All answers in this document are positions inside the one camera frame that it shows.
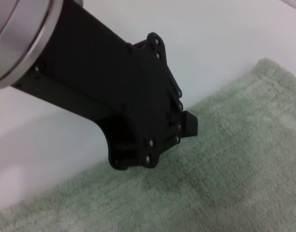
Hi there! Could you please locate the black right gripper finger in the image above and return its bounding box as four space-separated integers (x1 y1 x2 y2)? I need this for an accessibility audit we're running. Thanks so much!
180 110 199 141

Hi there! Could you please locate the light green terry towel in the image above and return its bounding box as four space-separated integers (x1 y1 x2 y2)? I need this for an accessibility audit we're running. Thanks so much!
0 57 296 232

